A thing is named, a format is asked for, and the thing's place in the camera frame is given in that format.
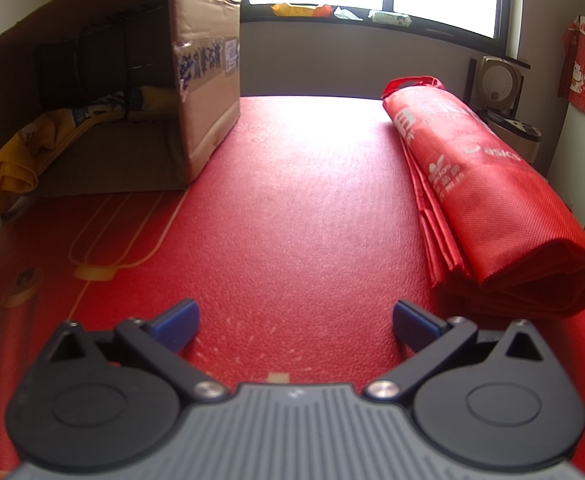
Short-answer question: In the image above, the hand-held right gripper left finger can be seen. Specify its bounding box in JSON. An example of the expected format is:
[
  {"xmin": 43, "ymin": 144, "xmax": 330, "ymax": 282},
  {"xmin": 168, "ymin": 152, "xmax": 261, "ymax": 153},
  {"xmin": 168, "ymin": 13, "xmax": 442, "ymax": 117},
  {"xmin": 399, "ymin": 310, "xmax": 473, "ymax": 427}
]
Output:
[{"xmin": 47, "ymin": 297, "xmax": 228, "ymax": 403}]

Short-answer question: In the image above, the red printed table mat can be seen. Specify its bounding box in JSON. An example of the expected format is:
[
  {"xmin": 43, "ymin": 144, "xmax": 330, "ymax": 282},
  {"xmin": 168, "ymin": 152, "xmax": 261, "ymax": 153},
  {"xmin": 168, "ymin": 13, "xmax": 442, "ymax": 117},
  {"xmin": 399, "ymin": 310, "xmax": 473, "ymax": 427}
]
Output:
[{"xmin": 0, "ymin": 95, "xmax": 585, "ymax": 480}]

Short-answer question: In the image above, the white fridge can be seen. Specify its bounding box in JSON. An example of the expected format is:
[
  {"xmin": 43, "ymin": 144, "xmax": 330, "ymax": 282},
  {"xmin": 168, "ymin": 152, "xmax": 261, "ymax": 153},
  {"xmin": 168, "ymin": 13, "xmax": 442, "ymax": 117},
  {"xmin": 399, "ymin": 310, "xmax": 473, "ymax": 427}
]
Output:
[{"xmin": 547, "ymin": 15, "xmax": 585, "ymax": 263}]

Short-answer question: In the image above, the white packet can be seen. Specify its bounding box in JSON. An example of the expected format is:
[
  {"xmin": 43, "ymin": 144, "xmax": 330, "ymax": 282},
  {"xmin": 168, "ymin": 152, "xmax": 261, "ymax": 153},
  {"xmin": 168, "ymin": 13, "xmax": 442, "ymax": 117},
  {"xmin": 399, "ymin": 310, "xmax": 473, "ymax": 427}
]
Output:
[{"xmin": 367, "ymin": 10, "xmax": 412, "ymax": 27}]

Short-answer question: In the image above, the yellow cartoon shopping bag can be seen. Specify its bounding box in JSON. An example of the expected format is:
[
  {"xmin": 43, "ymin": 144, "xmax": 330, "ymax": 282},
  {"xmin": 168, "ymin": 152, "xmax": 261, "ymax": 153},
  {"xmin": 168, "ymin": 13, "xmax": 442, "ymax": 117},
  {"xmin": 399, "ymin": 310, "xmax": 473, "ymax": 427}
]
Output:
[{"xmin": 0, "ymin": 85, "xmax": 183, "ymax": 266}]

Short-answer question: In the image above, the yellow packet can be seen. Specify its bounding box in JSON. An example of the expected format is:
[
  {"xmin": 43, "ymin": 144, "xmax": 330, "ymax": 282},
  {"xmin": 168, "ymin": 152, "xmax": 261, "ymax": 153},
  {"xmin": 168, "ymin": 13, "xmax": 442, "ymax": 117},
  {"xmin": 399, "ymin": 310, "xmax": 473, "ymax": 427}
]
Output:
[{"xmin": 271, "ymin": 2, "xmax": 333, "ymax": 18}]

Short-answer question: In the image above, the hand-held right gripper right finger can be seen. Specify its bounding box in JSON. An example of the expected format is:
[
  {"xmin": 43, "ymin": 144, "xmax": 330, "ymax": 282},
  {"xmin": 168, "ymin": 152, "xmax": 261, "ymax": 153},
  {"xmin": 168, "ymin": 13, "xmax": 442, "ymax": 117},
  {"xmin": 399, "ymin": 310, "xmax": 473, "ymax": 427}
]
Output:
[{"xmin": 365, "ymin": 300, "xmax": 543, "ymax": 403}]

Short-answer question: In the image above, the beige round fan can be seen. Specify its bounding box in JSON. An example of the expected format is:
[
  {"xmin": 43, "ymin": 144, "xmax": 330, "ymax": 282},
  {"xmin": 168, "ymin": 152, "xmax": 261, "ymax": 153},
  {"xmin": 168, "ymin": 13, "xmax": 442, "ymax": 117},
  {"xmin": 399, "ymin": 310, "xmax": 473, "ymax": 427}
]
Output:
[{"xmin": 467, "ymin": 56, "xmax": 525, "ymax": 111}]

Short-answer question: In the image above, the red folded shopping bag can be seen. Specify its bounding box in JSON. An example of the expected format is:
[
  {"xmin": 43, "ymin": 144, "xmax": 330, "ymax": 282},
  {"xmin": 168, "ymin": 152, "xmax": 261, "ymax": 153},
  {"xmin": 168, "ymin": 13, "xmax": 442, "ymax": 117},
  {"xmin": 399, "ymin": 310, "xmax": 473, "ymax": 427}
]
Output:
[{"xmin": 381, "ymin": 76, "xmax": 585, "ymax": 318}]

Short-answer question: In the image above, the brown cardboard box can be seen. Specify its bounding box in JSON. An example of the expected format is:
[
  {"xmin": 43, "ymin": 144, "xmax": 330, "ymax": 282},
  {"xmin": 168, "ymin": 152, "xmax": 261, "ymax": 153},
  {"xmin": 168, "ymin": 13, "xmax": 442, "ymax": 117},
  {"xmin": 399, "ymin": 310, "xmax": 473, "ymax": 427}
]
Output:
[{"xmin": 0, "ymin": 0, "xmax": 243, "ymax": 198}]

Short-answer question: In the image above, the round grey cooker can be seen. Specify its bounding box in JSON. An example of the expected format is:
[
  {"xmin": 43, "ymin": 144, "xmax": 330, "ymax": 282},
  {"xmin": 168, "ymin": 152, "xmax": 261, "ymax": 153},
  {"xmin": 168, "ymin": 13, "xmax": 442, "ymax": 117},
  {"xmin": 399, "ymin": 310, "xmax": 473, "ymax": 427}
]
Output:
[{"xmin": 483, "ymin": 109, "xmax": 543, "ymax": 166}]

